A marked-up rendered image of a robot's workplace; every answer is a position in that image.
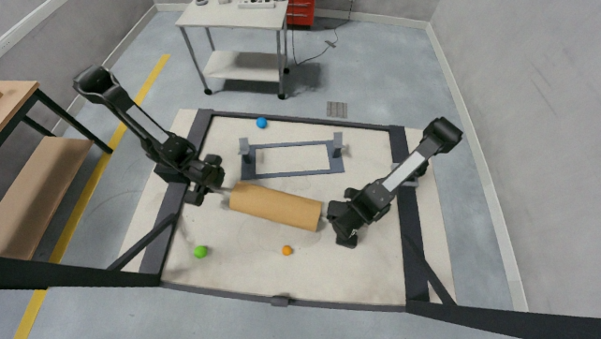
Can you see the blue egg-shaped object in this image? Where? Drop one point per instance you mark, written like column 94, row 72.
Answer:
column 261, row 122

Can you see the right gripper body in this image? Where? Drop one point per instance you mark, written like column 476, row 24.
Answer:
column 351, row 243

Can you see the grey rack with two cradles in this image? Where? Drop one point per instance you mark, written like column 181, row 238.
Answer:
column 248, row 153

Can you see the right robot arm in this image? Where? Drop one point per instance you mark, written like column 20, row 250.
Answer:
column 378, row 195

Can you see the orange ball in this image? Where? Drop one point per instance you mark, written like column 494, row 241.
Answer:
column 286, row 250

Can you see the small green ball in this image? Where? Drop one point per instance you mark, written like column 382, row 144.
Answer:
column 200, row 251

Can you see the grey metal bar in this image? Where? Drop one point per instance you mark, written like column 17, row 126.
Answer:
column 322, row 217

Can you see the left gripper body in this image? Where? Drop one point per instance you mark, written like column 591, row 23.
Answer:
column 195, row 197

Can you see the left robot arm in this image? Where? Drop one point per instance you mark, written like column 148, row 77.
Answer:
column 102, row 88

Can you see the tan cardboard tube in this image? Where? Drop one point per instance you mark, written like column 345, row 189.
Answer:
column 274, row 205

